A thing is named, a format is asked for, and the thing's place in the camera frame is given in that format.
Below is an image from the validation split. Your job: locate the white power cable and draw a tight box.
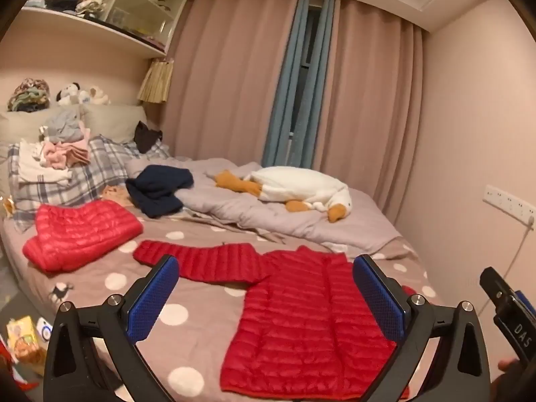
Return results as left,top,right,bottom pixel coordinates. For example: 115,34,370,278
500,215,536,278

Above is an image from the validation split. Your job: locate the beige pillow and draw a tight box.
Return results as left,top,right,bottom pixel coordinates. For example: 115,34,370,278
0,110,55,145
81,105,148,145

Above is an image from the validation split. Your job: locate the white goose plush toy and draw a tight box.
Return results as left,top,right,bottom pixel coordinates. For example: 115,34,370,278
214,166,352,223

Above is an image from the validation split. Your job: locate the yellow box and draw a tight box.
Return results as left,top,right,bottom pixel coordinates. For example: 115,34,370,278
6,316,47,363

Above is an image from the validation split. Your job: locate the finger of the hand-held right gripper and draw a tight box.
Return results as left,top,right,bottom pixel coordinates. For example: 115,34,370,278
480,266,536,317

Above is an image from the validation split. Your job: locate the cream plush toy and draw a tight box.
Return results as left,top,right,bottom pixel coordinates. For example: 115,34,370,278
85,86,111,105

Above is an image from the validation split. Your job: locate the window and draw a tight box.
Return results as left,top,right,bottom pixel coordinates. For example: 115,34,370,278
291,4,324,168

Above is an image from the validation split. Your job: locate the white wall shelf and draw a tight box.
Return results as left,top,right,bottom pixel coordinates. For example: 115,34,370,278
17,0,192,60

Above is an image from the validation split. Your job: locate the pile of clothes on shelf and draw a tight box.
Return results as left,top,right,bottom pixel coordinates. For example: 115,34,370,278
24,0,110,20

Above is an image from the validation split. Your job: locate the peach cloth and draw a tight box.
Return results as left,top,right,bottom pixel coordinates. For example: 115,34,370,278
103,184,131,207

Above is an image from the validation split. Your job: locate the blue curtain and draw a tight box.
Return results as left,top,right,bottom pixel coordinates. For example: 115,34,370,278
312,0,341,169
262,0,313,168

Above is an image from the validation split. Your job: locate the pink curtain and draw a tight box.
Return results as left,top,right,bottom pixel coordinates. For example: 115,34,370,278
312,0,424,223
161,0,300,169

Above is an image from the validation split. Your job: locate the straw fringe lampshade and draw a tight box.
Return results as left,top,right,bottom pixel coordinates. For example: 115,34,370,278
137,58,175,105

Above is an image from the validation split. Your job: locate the navy garment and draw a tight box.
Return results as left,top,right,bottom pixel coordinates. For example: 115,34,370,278
126,164,194,219

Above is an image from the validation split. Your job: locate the grey duvet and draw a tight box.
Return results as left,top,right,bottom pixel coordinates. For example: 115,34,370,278
124,157,405,256

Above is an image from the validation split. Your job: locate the black garment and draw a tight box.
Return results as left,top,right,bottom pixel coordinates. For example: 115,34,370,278
134,121,163,154

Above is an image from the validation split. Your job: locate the polka-dot bed sheet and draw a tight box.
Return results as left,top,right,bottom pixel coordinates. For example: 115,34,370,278
2,193,440,402

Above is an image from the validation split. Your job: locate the white wall power strip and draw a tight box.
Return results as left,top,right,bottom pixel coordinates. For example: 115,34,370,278
483,184,536,223

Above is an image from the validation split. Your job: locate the white garment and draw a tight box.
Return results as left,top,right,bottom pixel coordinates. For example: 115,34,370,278
18,139,73,185

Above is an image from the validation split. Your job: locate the red down jacket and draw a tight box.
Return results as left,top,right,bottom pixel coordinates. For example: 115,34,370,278
22,199,144,275
133,240,417,400

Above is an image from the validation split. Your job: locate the folded red down jacket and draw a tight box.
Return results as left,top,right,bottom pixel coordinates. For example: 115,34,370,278
22,199,144,275

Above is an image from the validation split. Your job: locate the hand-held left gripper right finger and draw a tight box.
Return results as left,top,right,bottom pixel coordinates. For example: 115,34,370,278
352,255,491,402

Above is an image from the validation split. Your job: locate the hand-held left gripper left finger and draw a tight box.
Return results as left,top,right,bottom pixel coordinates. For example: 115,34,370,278
43,255,181,402

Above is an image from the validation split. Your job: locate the grey garment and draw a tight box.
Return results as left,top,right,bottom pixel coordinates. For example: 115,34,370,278
41,110,91,143

